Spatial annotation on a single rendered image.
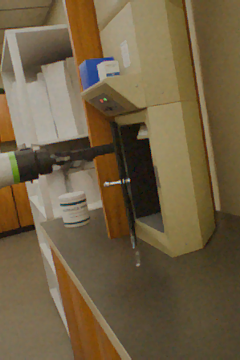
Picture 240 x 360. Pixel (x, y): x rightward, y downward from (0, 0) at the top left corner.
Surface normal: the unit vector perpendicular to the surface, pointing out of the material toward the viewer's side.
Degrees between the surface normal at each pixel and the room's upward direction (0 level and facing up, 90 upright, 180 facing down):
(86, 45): 90
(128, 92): 90
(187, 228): 90
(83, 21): 90
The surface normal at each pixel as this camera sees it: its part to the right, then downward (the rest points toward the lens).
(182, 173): 0.32, 0.09
